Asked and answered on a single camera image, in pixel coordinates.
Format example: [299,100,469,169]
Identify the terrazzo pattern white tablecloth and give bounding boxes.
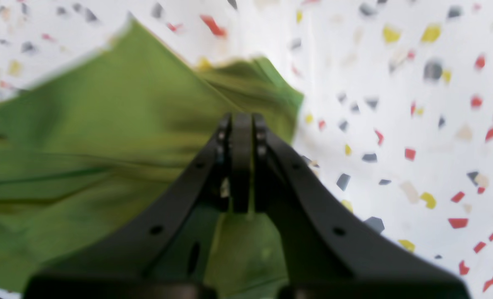
[0,0,493,299]

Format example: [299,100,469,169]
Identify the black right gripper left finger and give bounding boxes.
[23,113,252,299]

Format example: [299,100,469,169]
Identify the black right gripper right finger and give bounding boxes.
[253,114,470,299]

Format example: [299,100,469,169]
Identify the green t-shirt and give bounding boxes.
[0,21,303,293]

